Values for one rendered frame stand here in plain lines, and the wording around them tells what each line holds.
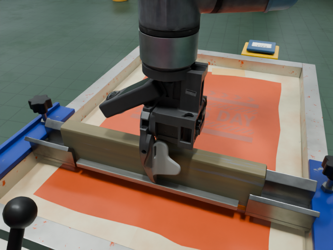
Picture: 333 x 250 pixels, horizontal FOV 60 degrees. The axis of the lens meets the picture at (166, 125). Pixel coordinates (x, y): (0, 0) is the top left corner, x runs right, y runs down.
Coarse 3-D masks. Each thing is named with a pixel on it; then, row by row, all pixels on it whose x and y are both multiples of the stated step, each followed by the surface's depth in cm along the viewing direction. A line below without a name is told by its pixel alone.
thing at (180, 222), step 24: (264, 96) 81; (264, 120) 71; (216, 144) 64; (240, 144) 64; (264, 144) 64; (168, 192) 53; (144, 216) 48; (168, 216) 48; (192, 216) 48; (216, 216) 48; (240, 216) 48; (192, 240) 45; (216, 240) 45; (240, 240) 45; (264, 240) 45
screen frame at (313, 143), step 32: (128, 64) 90; (224, 64) 96; (256, 64) 92; (288, 64) 90; (96, 96) 75; (320, 128) 63; (32, 160) 57; (320, 160) 54; (0, 192) 51; (0, 224) 43; (32, 224) 43
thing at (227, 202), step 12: (84, 168) 53; (96, 168) 52; (108, 168) 52; (132, 180) 50; (144, 180) 50; (180, 192) 48; (192, 192) 47; (204, 192) 47; (216, 204) 47; (228, 204) 46
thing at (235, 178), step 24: (72, 144) 53; (96, 144) 50; (120, 144) 48; (168, 144) 47; (120, 168) 52; (192, 168) 46; (216, 168) 44; (240, 168) 43; (264, 168) 43; (216, 192) 47; (240, 192) 45
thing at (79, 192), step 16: (208, 80) 88; (128, 112) 74; (112, 128) 68; (128, 128) 68; (64, 176) 56; (80, 176) 56; (96, 176) 56; (112, 176) 56; (48, 192) 53; (64, 192) 53; (80, 192) 53; (96, 192) 53; (112, 192) 53; (128, 192) 53; (144, 192) 53; (80, 208) 50; (96, 208) 50; (112, 208) 50; (128, 208) 50; (144, 208) 50; (128, 224) 47
